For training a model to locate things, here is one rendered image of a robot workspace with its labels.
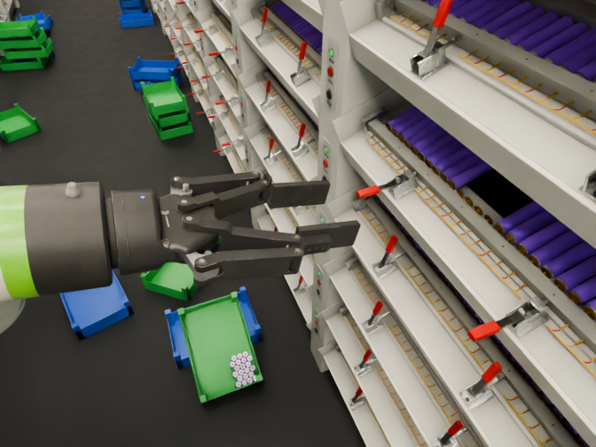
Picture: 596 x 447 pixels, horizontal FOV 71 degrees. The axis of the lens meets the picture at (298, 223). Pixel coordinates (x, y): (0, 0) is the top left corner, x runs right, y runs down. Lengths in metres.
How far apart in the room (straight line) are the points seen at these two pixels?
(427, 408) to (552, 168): 0.58
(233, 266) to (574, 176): 0.31
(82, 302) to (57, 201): 1.49
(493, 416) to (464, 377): 0.06
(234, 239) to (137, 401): 1.20
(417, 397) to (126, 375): 1.02
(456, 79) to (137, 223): 0.40
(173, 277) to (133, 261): 1.43
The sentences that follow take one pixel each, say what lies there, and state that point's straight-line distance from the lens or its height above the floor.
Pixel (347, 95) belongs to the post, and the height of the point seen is 1.00.
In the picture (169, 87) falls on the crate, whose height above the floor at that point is 0.18.
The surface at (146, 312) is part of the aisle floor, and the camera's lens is 1.73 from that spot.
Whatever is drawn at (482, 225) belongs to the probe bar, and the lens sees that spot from 0.61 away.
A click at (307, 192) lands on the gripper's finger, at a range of 0.47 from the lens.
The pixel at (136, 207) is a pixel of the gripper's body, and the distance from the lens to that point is 0.37.
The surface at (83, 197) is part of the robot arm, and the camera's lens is 0.37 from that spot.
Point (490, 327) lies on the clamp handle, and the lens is 0.52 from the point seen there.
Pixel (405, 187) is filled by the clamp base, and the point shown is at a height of 0.93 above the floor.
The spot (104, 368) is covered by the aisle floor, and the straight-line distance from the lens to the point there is 1.65.
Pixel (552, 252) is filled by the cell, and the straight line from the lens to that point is 0.60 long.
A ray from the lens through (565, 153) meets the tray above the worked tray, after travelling 0.47.
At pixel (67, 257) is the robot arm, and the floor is 1.10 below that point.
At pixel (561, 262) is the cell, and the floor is 0.96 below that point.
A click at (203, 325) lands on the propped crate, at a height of 0.10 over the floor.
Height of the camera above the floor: 1.33
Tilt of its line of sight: 43 degrees down
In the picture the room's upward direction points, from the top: straight up
